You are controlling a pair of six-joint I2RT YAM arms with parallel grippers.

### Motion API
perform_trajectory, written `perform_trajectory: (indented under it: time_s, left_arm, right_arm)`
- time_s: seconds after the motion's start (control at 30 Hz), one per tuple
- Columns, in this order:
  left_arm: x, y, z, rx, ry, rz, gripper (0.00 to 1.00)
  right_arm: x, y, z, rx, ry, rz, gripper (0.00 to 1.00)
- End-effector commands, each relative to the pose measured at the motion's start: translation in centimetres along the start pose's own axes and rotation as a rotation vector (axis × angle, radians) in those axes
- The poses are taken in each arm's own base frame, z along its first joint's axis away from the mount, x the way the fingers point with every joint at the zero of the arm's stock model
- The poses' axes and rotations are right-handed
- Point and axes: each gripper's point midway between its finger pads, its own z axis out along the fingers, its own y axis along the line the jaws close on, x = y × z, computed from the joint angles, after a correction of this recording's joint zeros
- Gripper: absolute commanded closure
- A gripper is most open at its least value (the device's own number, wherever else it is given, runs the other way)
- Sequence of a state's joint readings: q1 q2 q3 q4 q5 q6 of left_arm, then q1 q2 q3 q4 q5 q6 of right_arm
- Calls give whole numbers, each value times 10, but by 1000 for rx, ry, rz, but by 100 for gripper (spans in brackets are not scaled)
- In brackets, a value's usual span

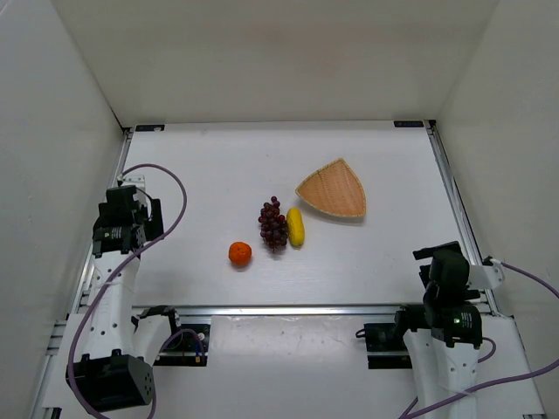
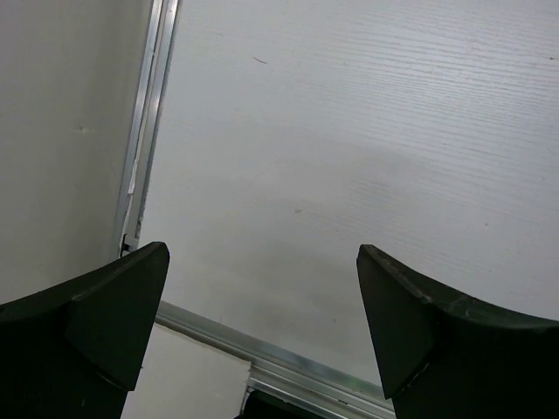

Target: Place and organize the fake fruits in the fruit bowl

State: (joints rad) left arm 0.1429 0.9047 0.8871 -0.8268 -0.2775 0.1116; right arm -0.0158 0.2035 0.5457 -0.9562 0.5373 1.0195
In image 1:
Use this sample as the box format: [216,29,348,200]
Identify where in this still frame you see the orange fake mandarin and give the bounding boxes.
[228,242,252,266]

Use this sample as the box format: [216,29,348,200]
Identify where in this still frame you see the purple fake grape bunch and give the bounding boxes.
[258,196,288,252]

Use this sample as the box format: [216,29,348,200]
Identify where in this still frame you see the yellow fake lemon fruit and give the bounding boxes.
[286,207,305,248]

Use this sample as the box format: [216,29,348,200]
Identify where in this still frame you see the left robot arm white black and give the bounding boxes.
[66,183,179,418]

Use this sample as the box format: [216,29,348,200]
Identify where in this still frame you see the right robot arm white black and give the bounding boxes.
[395,242,482,418]

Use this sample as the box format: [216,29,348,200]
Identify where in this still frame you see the woven triangular fruit basket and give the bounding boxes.
[295,158,367,218]

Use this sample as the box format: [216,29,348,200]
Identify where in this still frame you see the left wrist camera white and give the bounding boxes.
[116,174,146,189]

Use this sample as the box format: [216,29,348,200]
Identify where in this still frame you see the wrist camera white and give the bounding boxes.
[467,257,505,290]
[116,174,146,189]

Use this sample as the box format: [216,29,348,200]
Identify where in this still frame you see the front aluminium rail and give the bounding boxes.
[130,304,499,319]

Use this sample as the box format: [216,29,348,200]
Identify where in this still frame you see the aluminium rail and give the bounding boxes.
[67,128,134,315]
[130,304,499,319]
[427,120,501,315]

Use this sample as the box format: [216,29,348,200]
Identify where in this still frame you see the right aluminium rail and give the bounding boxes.
[427,120,501,315]

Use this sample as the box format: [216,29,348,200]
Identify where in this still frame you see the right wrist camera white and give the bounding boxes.
[467,257,505,290]

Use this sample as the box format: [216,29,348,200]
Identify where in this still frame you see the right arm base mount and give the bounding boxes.
[355,323,411,370]

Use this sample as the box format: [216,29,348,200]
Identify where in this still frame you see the left aluminium rail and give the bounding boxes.
[67,128,134,315]

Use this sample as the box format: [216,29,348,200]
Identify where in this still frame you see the left black corner bracket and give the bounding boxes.
[135,124,165,132]

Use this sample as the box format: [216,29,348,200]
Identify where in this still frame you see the black corner bracket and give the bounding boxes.
[393,120,424,128]
[135,124,165,132]

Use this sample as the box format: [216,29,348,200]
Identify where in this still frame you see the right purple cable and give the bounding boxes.
[399,259,559,419]

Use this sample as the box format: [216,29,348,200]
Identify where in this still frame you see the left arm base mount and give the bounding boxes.
[155,317,211,367]

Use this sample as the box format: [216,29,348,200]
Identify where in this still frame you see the right black corner bracket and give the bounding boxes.
[393,120,424,128]

